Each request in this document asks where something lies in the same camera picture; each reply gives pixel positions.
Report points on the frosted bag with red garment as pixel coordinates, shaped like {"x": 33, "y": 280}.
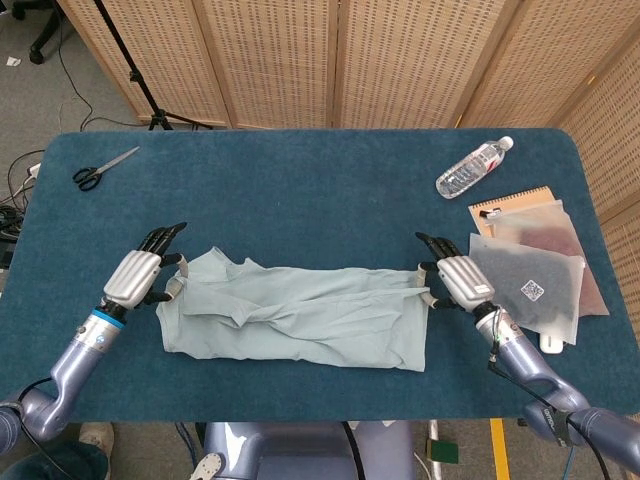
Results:
{"x": 545, "y": 235}

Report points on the blue-grey robot torso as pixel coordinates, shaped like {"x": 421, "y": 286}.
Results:
{"x": 300, "y": 450}

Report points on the black office chair base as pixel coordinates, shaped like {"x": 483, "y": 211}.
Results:
{"x": 42, "y": 37}

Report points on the small white plastic device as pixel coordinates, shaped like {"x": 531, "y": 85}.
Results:
{"x": 550, "y": 345}

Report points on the blue table cover cloth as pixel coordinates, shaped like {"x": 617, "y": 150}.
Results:
{"x": 300, "y": 165}

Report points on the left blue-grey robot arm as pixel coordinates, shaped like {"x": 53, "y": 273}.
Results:
{"x": 75, "y": 360}

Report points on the frosted bag with QR label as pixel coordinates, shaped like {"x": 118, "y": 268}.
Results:
{"x": 540, "y": 280}

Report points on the green block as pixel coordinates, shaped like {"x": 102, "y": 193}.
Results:
{"x": 445, "y": 451}

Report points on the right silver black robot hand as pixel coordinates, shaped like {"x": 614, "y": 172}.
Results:
{"x": 465, "y": 282}

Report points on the white paper scrap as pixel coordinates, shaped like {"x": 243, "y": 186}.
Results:
{"x": 13, "y": 61}

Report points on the black tripod stand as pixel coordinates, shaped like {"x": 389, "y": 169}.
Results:
{"x": 134, "y": 76}

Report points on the white power plug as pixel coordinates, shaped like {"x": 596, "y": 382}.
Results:
{"x": 33, "y": 171}

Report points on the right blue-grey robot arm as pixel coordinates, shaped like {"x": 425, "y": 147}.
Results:
{"x": 530, "y": 360}

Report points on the brown spiral notebook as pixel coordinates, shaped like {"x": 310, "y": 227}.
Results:
{"x": 510, "y": 198}

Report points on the white robot bracket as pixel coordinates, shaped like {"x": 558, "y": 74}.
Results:
{"x": 209, "y": 466}

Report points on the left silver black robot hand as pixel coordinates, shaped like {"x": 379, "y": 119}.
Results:
{"x": 132, "y": 277}

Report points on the clear plastic water bottle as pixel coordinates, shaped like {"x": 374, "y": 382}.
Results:
{"x": 467, "y": 170}

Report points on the white metal tube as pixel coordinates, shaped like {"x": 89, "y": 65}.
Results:
{"x": 434, "y": 429}

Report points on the person's beige shoe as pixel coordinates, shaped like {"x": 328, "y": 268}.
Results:
{"x": 97, "y": 436}

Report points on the person's dark jeans leg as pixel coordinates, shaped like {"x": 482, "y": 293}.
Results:
{"x": 65, "y": 467}

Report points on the light green t-shirt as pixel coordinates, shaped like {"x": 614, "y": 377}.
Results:
{"x": 300, "y": 310}

